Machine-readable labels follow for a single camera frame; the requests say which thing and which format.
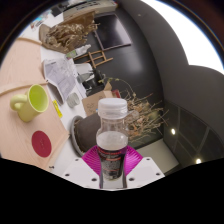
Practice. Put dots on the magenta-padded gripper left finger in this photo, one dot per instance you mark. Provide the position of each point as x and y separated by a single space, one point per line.
90 160

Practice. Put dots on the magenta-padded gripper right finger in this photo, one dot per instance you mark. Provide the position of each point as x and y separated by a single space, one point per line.
133 160

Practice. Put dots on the clear white-capped drink bottle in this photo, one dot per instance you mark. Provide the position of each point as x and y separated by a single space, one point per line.
111 143

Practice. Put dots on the grey plant saucer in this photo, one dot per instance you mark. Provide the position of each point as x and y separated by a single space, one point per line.
74 136

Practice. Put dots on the dried plant in grey pot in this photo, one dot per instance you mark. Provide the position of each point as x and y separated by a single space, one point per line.
87 131

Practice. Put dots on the flat round red coaster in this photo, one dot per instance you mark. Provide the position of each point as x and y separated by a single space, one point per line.
41 144

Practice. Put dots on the cardboard box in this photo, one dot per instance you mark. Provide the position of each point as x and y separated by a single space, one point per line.
91 103

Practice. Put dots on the small grey cup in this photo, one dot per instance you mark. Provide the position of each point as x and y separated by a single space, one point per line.
73 100

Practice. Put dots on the red box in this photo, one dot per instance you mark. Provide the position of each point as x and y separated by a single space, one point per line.
115 93

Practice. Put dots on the yellow-green mug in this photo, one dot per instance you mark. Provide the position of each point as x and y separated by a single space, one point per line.
35 100

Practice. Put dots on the open grey newspaper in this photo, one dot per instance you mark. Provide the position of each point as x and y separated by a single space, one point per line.
61 78

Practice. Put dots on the white chair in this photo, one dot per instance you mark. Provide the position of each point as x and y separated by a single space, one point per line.
83 67

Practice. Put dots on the wooden easel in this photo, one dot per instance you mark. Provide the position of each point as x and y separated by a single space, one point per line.
96 58

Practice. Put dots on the green spray bottle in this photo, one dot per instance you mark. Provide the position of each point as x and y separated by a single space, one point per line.
78 51

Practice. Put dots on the beige canvas sheet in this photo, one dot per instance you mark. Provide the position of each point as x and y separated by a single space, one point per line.
16 70

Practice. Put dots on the long ceiling light strip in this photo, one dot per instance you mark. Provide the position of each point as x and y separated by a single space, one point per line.
190 33

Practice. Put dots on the black wall screen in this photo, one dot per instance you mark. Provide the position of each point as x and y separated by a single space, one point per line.
111 31

